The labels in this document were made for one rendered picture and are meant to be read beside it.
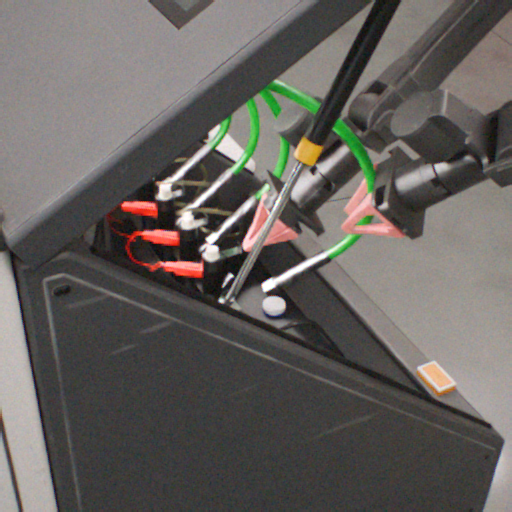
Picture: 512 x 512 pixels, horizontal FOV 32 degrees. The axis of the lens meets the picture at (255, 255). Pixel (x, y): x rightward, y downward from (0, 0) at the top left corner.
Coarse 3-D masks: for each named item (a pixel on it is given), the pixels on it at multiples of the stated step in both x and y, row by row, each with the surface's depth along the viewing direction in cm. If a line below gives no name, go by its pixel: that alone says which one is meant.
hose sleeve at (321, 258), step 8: (312, 256) 112; (320, 256) 111; (328, 256) 111; (304, 264) 112; (312, 264) 111; (320, 264) 111; (288, 272) 112; (296, 272) 112; (304, 272) 112; (280, 280) 112; (288, 280) 112; (296, 280) 112; (280, 288) 113
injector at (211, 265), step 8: (208, 264) 119; (216, 264) 119; (208, 272) 120; (216, 272) 120; (208, 280) 121; (216, 280) 121; (224, 280) 123; (232, 280) 123; (208, 288) 122; (216, 288) 122; (224, 288) 123; (216, 296) 123
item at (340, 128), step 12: (276, 84) 95; (288, 84) 96; (288, 96) 96; (300, 96) 96; (312, 108) 97; (336, 120) 99; (336, 132) 100; (348, 132) 100; (348, 144) 101; (360, 144) 101; (360, 156) 102; (372, 168) 103; (372, 180) 104; (372, 216) 107; (348, 240) 109; (336, 252) 110
